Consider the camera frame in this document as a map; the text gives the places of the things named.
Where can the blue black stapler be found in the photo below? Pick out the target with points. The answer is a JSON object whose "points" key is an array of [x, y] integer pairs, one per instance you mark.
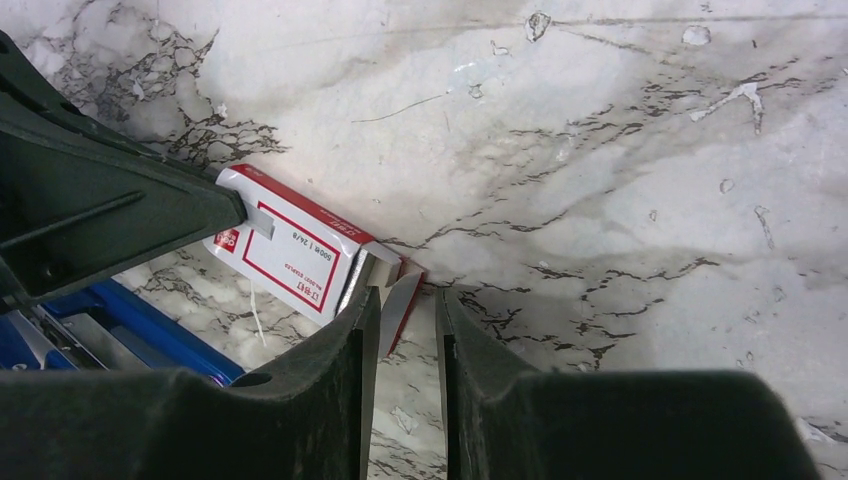
{"points": [[106, 327]]}

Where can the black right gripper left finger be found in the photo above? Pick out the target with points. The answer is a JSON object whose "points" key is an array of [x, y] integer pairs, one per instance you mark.
{"points": [[303, 415]]}

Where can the red white staple box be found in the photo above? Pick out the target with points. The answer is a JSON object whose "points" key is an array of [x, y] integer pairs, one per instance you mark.
{"points": [[297, 250]]}

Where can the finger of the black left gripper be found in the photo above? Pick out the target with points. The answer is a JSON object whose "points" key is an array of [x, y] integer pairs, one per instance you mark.
{"points": [[80, 202]]}

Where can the staple box tray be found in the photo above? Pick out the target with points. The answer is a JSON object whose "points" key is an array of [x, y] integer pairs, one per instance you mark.
{"points": [[397, 280]]}

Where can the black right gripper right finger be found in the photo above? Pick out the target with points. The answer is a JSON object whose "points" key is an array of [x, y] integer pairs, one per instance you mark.
{"points": [[505, 419]]}

